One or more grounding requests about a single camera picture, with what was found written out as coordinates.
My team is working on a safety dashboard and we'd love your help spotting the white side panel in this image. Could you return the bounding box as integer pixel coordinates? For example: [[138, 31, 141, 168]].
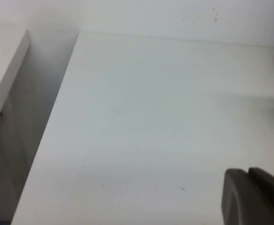
[[0, 22, 31, 141]]

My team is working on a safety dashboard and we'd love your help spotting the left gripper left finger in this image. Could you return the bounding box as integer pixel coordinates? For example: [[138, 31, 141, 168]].
[[222, 168, 274, 225]]

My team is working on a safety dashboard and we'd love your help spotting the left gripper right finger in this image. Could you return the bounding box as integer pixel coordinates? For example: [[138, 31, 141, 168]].
[[248, 166, 274, 225]]

